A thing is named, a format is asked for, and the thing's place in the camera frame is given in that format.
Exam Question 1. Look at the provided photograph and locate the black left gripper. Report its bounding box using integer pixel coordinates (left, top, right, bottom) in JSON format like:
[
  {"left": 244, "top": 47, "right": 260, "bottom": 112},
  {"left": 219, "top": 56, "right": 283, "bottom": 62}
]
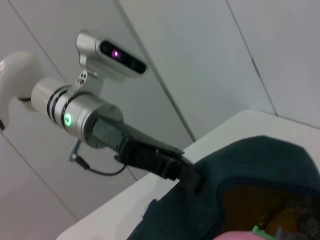
[{"left": 91, "top": 117, "right": 204, "bottom": 194}]

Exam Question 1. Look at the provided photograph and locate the dark teal insulated lunch bag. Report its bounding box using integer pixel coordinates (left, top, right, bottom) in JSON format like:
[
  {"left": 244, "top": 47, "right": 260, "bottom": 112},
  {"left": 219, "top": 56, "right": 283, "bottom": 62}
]
[{"left": 124, "top": 134, "right": 320, "bottom": 240}]

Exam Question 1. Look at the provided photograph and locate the pink toy peach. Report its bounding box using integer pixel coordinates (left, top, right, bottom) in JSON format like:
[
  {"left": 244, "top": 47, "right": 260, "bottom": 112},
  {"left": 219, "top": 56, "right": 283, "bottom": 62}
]
[{"left": 214, "top": 224, "right": 271, "bottom": 240}]

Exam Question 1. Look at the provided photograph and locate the yellow toy banana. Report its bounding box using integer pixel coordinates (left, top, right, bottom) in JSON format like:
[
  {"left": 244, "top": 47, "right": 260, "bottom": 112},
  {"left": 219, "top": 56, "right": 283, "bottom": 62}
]
[{"left": 259, "top": 207, "right": 301, "bottom": 235}]

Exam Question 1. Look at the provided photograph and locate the black left wrist camera cable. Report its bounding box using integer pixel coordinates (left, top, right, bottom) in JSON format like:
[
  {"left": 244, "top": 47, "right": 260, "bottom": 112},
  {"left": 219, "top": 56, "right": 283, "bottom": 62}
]
[{"left": 66, "top": 138, "right": 126, "bottom": 177}]

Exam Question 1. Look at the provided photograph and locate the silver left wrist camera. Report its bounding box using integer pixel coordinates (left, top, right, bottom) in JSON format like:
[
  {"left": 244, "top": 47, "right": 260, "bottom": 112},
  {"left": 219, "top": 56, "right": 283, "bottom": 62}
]
[{"left": 74, "top": 31, "right": 147, "bottom": 101}]

